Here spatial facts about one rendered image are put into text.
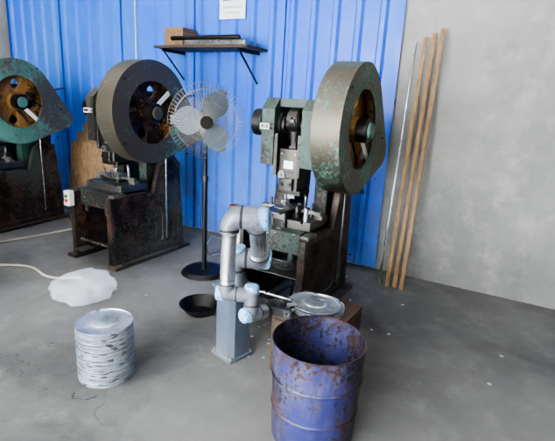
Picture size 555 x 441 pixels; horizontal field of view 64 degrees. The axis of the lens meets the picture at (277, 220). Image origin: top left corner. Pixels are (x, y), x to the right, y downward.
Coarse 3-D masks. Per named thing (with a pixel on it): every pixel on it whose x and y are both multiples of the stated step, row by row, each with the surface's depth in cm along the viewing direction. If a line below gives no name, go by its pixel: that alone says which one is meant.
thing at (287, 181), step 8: (280, 152) 299; (288, 152) 296; (296, 152) 294; (280, 160) 301; (288, 160) 298; (296, 160) 295; (280, 168) 302; (288, 168) 299; (280, 176) 302; (288, 176) 300; (280, 184) 300; (288, 184) 297; (296, 184) 299; (304, 184) 309
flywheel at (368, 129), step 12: (360, 96) 284; (372, 96) 292; (360, 108) 288; (372, 108) 298; (360, 120) 272; (372, 120) 303; (360, 132) 271; (372, 132) 275; (360, 144) 301; (360, 156) 304; (360, 168) 298
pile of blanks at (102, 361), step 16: (80, 336) 221; (96, 336) 219; (112, 336) 222; (128, 336) 230; (80, 352) 224; (96, 352) 221; (112, 352) 224; (128, 352) 232; (80, 368) 229; (96, 368) 224; (112, 368) 226; (128, 368) 234; (96, 384) 226; (112, 384) 228
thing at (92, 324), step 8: (88, 312) 240; (104, 312) 242; (112, 312) 243; (120, 312) 243; (128, 312) 243; (80, 320) 232; (88, 320) 233; (96, 320) 232; (104, 320) 233; (112, 320) 233; (120, 320) 235; (128, 320) 235; (80, 328) 225; (88, 328) 225; (96, 328) 226; (104, 328) 226; (112, 328) 227; (120, 328) 227
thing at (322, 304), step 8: (296, 296) 253; (304, 296) 255; (312, 296) 256; (320, 296) 258; (304, 304) 242; (312, 304) 242; (320, 304) 244; (328, 304) 247; (336, 304) 248; (312, 312) 234; (320, 312) 235; (328, 312) 236
